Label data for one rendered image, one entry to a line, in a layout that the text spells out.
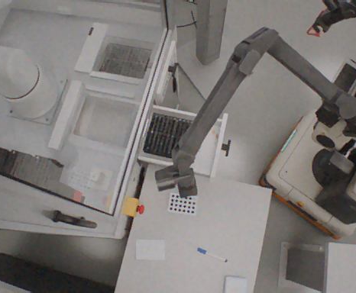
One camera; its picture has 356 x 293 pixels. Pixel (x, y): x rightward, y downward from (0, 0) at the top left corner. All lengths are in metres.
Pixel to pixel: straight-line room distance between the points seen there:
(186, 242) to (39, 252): 1.29
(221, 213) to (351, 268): 0.64
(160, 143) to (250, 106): 1.19
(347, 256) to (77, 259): 1.66
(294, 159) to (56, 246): 1.70
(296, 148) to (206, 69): 0.93
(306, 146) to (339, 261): 0.84
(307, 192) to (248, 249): 0.74
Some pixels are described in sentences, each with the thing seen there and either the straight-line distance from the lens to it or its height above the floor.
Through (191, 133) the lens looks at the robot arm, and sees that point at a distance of 0.97.
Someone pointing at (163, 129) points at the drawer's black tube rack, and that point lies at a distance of 1.40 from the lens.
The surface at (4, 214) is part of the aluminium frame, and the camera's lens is 0.54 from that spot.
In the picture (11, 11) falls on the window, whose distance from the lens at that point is 0.49.
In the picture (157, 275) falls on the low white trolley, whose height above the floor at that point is 0.76.
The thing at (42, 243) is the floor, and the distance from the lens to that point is 2.41.
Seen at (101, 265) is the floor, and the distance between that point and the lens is 2.27.
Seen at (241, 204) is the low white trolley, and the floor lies 0.76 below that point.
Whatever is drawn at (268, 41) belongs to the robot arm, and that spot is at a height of 1.45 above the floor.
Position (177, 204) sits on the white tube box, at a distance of 1.40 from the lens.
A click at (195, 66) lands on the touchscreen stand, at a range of 2.51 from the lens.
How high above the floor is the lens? 2.18
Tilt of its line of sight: 73 degrees down
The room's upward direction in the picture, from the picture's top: 7 degrees counter-clockwise
